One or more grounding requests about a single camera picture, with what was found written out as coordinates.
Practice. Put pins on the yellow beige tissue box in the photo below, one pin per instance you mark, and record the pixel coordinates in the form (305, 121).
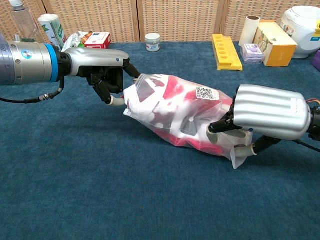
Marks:
(277, 50)

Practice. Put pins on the small white jar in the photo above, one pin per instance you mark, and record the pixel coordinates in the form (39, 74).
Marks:
(152, 42)

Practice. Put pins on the yellow block with holes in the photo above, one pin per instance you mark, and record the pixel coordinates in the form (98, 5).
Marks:
(226, 53)

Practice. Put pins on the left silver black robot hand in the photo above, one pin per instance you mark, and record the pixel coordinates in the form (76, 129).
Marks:
(95, 58)

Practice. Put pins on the red white black garment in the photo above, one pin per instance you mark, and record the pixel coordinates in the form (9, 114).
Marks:
(175, 85)

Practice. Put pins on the red white carton box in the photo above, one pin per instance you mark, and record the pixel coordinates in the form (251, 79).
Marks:
(98, 40)

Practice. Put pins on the purple packet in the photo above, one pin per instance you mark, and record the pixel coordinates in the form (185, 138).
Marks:
(252, 52)

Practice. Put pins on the blue table carpet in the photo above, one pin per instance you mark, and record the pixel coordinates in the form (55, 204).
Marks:
(100, 187)

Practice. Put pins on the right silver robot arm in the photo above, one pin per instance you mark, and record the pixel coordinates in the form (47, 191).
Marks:
(315, 117)

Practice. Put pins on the dark purple object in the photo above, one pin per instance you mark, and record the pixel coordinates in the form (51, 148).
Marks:
(317, 58)

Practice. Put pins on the clear plastic bottle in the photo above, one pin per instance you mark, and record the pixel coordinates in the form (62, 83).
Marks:
(23, 22)

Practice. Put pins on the white rice cooker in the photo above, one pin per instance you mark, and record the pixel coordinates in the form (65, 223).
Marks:
(302, 27)

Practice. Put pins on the clear plastic zip bag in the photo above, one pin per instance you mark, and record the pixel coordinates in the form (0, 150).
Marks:
(236, 163)

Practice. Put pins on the white printed food package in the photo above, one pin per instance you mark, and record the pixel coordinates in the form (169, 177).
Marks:
(75, 38)

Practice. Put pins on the white paper roll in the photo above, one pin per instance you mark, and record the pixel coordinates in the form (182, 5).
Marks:
(248, 30)

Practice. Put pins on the wicker folding screen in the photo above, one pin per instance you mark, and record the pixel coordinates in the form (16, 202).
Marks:
(175, 20)

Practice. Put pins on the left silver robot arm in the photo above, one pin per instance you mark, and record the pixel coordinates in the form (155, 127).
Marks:
(25, 62)

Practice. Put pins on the white green canister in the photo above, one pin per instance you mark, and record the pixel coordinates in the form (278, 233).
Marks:
(53, 28)

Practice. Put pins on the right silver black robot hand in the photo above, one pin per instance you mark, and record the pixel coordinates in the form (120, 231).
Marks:
(270, 112)

